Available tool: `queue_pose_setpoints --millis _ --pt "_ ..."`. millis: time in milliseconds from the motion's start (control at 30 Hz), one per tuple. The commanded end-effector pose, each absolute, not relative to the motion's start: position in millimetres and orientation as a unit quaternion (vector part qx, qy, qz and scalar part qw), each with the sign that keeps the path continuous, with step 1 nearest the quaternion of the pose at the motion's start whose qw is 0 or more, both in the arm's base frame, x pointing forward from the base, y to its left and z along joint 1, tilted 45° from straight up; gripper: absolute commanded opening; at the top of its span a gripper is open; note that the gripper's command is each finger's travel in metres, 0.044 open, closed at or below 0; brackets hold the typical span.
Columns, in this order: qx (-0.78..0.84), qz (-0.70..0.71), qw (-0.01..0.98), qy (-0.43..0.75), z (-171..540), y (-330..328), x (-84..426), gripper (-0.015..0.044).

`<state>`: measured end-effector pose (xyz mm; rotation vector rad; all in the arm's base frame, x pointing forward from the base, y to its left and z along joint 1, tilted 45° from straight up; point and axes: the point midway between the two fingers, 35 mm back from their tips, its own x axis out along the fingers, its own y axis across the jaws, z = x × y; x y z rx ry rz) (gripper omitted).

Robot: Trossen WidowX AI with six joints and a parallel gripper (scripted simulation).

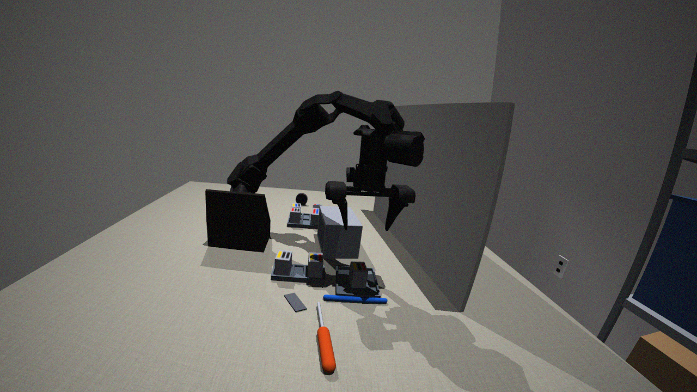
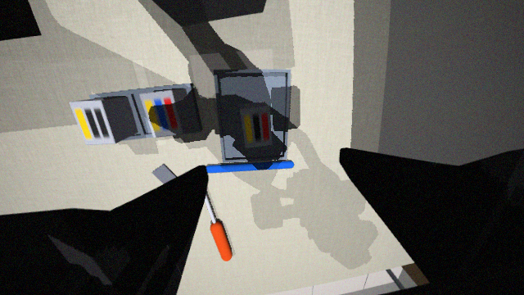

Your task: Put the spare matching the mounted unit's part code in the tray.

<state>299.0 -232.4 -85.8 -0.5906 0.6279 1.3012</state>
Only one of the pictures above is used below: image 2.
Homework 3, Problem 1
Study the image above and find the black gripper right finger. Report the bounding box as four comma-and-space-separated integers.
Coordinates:
339, 147, 524, 283

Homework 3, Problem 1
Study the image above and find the orange-handled screwdriver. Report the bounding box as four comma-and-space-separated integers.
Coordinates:
205, 194, 233, 261

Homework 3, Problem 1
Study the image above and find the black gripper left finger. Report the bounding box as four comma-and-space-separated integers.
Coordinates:
0, 165, 209, 295

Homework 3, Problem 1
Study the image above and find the blue cylindrical rod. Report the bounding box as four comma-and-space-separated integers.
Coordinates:
206, 161, 294, 173

